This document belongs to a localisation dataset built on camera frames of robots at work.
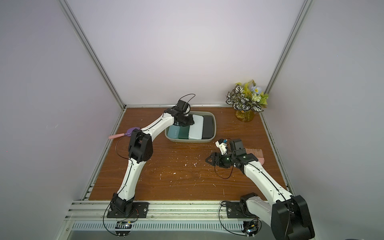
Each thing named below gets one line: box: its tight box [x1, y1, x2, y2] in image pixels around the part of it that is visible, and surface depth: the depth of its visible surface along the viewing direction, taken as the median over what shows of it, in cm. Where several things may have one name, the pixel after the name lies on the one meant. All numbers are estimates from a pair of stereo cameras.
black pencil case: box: [201, 115, 214, 140], surface depth 105 cm
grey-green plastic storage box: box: [164, 111, 217, 143], surface depth 100 cm
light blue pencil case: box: [188, 114, 204, 140], surface depth 101 cm
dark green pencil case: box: [178, 125, 190, 140], surface depth 99 cm
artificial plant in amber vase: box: [225, 79, 269, 123], surface depth 95 cm
